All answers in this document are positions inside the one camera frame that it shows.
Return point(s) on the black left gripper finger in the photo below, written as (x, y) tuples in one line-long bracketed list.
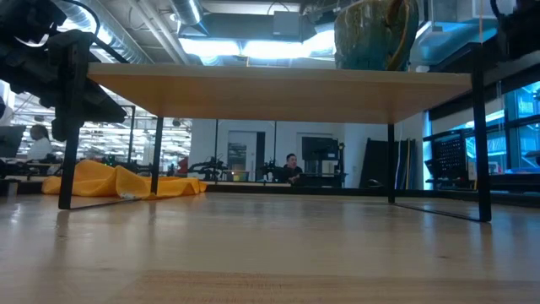
[(105, 107), (57, 128)]

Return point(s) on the green glazed ceramic mug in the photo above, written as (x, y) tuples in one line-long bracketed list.
[(371, 38)]

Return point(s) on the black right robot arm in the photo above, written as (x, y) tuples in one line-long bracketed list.
[(519, 29)]

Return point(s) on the black background robot arm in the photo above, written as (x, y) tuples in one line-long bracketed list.
[(208, 169)]

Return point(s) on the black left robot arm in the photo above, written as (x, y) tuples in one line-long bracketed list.
[(25, 46)]

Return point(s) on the wooden shelf with black legs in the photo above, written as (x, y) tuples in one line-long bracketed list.
[(274, 93)]

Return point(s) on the person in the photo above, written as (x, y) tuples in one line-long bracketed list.
[(292, 171), (40, 145)]

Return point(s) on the dark computer monitor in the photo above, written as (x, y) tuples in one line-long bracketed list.
[(12, 141)]

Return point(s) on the orange microfibre cloth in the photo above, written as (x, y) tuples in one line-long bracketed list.
[(97, 179)]

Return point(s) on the black ceiling box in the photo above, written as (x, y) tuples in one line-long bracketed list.
[(291, 25)]

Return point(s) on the small black rounded object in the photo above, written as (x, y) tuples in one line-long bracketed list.
[(373, 184)]

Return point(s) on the black leaning panels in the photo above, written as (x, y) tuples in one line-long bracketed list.
[(379, 162)]

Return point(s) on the black pegboard rack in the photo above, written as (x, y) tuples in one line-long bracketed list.
[(451, 158)]

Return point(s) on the round silver ceiling duct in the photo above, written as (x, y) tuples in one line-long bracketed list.
[(187, 10)]

